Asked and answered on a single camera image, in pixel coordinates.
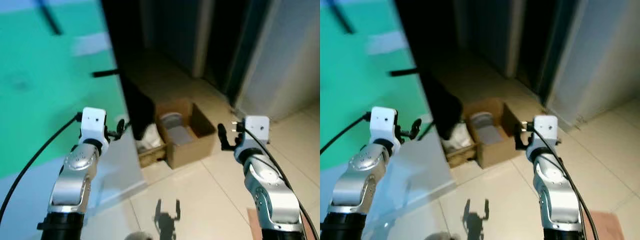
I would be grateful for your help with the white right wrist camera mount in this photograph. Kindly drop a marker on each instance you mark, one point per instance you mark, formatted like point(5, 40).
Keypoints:
point(545, 129)
point(256, 129)

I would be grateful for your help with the grey white item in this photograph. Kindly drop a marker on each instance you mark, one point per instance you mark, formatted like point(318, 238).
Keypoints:
point(176, 129)
point(486, 129)

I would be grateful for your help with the grey robot foot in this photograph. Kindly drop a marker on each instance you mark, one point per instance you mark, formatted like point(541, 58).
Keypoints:
point(442, 236)
point(138, 236)

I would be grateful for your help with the black slanted wall bar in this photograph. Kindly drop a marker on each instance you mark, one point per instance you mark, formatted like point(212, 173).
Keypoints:
point(344, 17)
point(50, 19)

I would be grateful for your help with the white cloth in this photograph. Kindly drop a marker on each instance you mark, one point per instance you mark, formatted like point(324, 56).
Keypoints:
point(457, 142)
point(148, 143)

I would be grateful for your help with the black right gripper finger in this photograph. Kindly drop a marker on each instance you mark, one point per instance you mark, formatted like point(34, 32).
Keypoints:
point(221, 131)
point(518, 131)

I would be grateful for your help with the white wall plate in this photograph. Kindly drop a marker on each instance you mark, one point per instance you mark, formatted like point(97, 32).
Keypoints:
point(91, 44)
point(386, 43)

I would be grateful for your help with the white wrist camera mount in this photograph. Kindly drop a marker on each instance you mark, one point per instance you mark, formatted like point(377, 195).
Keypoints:
point(256, 129)
point(93, 122)
point(383, 122)
point(545, 129)

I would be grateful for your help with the black wall hook bar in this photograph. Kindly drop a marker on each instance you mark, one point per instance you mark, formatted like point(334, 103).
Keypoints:
point(105, 73)
point(404, 72)

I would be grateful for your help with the dark door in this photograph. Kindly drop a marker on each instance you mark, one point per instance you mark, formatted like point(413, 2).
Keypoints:
point(547, 45)
point(235, 45)

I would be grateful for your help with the grey door frame post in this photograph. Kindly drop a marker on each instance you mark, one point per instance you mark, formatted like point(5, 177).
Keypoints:
point(202, 37)
point(515, 37)

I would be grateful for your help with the black hanging bag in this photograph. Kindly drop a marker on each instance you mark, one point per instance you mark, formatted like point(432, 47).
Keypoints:
point(445, 110)
point(137, 110)

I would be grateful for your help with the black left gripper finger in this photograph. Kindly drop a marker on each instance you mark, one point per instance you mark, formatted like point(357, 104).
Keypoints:
point(415, 124)
point(120, 124)
point(122, 135)
point(415, 135)

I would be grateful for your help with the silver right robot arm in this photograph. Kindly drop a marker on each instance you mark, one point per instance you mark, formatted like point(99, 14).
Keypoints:
point(555, 192)
point(270, 192)

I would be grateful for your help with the small brown wooden box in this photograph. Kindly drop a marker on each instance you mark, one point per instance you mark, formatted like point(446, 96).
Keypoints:
point(152, 157)
point(460, 157)

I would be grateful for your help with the open brown cardboard box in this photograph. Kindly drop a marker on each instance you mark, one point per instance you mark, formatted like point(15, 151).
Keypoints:
point(500, 150)
point(192, 150)

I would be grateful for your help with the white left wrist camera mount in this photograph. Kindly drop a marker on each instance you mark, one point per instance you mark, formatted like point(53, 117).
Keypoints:
point(93, 122)
point(383, 122)

